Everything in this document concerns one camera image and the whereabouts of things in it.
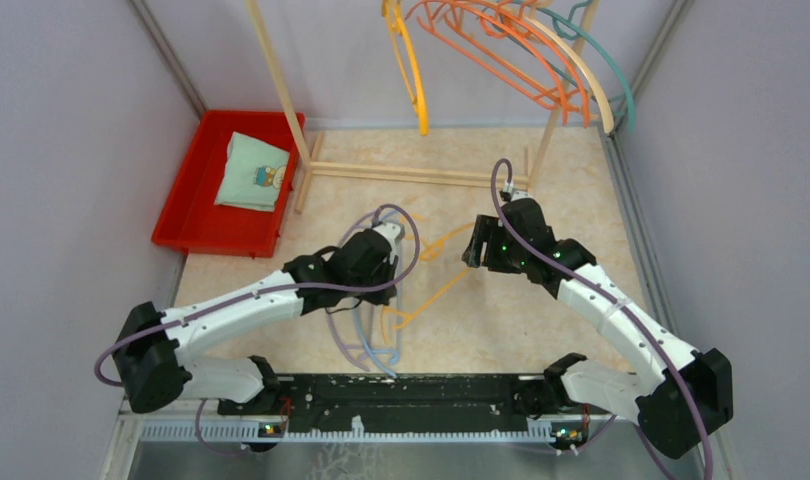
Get light green cloth pouch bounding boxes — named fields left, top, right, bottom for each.
left=215, top=132, right=289, bottom=212

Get orange hanger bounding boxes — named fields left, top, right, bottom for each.
left=404, top=1, right=577, bottom=121
left=502, top=1, right=604, bottom=127

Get teal hanger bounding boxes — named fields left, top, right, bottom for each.
left=504, top=0, right=638, bottom=135

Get yellow hanger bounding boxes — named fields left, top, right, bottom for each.
left=379, top=222, right=475, bottom=345
left=381, top=0, right=430, bottom=136

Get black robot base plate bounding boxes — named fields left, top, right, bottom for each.
left=217, top=373, right=586, bottom=434

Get grey cable duct rail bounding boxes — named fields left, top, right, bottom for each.
left=118, top=376, right=719, bottom=444

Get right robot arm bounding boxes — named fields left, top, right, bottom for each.
left=462, top=198, right=733, bottom=459

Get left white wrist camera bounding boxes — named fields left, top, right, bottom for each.
left=372, top=221, right=405, bottom=265

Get blue hanger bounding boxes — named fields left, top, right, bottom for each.
left=351, top=209, right=406, bottom=380

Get wooden hanger rack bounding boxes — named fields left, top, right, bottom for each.
left=245, top=1, right=615, bottom=211

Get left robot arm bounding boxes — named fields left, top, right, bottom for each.
left=111, top=222, right=404, bottom=414

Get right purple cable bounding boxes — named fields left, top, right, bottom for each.
left=489, top=158, right=714, bottom=480

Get red plastic tray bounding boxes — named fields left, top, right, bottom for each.
left=152, top=110, right=299, bottom=258

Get cream hanger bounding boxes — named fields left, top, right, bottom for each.
left=477, top=0, right=616, bottom=136

